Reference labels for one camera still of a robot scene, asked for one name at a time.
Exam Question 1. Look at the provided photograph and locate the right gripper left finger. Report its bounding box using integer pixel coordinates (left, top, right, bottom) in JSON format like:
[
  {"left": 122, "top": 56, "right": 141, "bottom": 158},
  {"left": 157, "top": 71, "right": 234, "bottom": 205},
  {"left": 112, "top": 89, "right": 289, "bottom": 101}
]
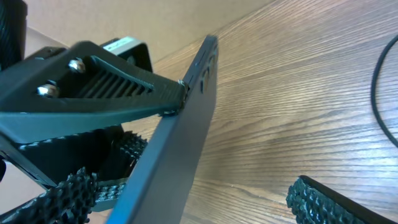
[{"left": 1, "top": 167, "right": 98, "bottom": 224}]

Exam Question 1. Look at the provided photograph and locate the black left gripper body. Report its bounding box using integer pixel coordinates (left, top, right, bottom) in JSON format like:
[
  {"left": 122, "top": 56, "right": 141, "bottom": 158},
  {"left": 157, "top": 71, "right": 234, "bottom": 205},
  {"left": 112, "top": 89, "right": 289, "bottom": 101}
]
[{"left": 1, "top": 0, "right": 67, "bottom": 70}]

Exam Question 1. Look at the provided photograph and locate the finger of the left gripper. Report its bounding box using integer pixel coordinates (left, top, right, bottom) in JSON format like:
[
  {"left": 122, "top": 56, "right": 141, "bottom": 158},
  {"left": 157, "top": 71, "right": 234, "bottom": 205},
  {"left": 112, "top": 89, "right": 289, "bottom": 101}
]
[
  {"left": 92, "top": 131, "right": 147, "bottom": 212},
  {"left": 1, "top": 41, "right": 187, "bottom": 189}
]

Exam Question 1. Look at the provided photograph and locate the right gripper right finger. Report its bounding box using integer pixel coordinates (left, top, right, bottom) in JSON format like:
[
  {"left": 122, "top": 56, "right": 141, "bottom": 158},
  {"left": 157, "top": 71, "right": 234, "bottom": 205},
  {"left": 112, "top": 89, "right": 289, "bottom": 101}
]
[{"left": 286, "top": 175, "right": 397, "bottom": 224}]

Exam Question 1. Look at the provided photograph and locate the Samsung Galaxy smartphone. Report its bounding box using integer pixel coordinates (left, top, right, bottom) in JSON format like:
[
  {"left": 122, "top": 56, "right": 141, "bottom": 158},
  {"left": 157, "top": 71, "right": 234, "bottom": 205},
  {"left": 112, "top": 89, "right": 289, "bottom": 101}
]
[{"left": 107, "top": 35, "right": 218, "bottom": 224}]

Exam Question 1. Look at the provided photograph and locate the black USB charging cable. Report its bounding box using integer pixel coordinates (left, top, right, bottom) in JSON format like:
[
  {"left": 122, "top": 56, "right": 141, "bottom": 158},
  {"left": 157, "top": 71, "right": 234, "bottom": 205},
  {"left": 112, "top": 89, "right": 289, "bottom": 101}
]
[{"left": 369, "top": 34, "right": 398, "bottom": 149}]

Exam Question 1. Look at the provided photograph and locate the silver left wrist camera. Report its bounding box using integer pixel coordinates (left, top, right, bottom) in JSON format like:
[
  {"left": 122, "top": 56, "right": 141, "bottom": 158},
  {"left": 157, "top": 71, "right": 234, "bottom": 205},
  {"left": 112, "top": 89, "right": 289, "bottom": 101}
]
[{"left": 100, "top": 36, "right": 153, "bottom": 72}]

